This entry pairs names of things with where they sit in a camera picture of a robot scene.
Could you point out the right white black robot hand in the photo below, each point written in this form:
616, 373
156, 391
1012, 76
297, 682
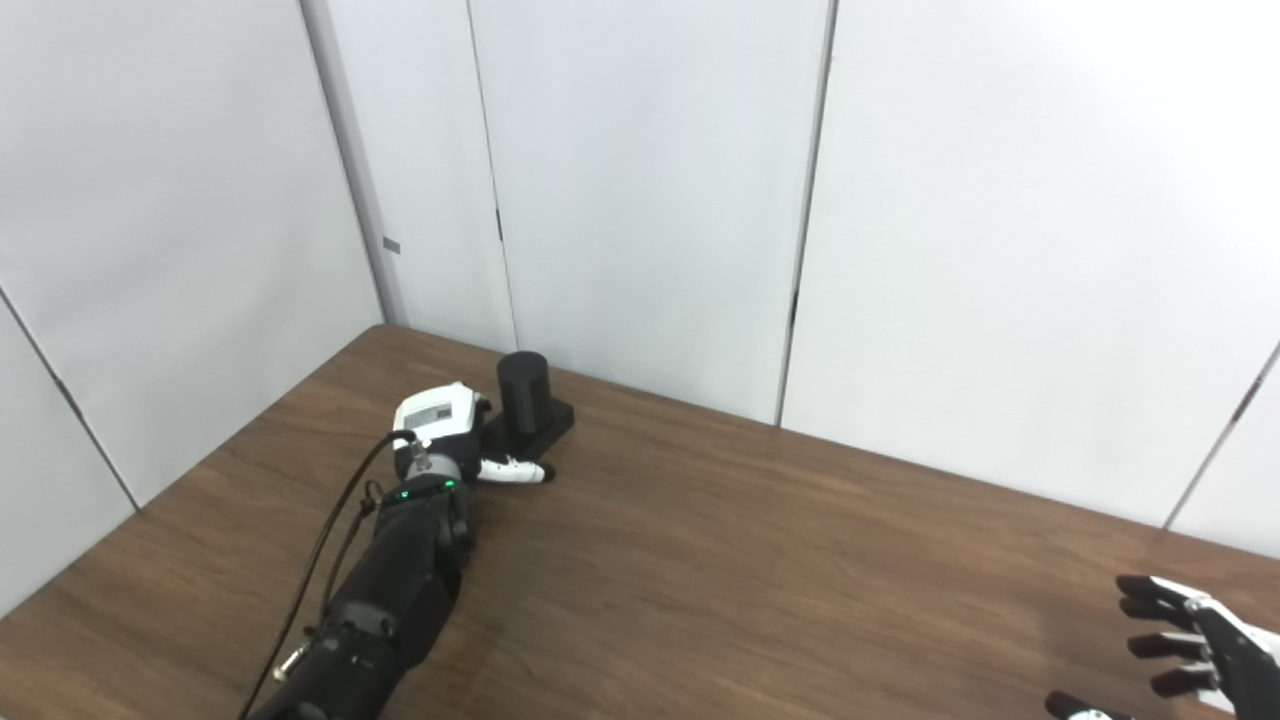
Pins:
1240, 660

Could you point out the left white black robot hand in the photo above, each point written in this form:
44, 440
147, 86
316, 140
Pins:
435, 415

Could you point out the black peg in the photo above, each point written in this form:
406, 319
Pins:
525, 395

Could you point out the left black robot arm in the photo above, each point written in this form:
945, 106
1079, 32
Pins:
390, 600

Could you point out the grey wall post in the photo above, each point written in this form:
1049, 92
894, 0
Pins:
350, 150

